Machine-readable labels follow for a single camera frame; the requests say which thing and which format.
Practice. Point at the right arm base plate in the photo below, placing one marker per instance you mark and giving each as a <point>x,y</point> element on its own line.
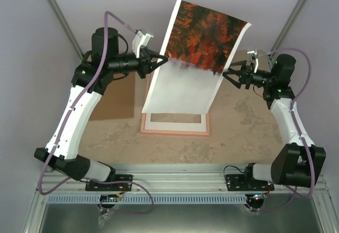
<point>238,182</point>

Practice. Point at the right aluminium corner post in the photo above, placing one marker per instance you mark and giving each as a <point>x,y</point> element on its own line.
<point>299,6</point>

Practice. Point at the brown backing board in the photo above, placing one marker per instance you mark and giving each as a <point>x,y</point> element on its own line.
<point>117,102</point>

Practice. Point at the white mat board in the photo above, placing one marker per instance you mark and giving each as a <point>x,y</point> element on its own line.
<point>147,124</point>

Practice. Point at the left aluminium corner post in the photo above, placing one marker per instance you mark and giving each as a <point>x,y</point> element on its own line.
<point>65,26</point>

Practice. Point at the blue slotted cable duct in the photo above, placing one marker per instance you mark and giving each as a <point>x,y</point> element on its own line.
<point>145,199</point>

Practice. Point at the photo print red black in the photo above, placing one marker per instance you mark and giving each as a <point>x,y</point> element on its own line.
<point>200,44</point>

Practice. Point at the aluminium corner post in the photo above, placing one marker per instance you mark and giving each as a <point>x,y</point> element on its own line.
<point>65,26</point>
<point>299,6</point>

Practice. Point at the aluminium rail base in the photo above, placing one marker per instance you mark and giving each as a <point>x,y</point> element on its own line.
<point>165,179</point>

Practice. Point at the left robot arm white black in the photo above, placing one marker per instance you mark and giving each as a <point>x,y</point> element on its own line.
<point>89,82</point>

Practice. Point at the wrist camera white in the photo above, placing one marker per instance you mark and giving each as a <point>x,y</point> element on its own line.
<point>252,56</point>
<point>141,40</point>

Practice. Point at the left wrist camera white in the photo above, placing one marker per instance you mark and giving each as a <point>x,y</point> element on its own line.
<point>141,40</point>

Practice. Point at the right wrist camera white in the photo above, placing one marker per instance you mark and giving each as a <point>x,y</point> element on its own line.
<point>252,56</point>

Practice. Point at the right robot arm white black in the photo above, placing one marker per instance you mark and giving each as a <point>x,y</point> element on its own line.
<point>300,161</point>

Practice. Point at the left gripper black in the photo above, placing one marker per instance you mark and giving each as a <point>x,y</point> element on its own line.
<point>145,65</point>

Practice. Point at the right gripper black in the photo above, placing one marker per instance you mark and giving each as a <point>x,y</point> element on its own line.
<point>247,74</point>

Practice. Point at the pink picture frame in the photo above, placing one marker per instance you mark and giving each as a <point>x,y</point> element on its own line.
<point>176,133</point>

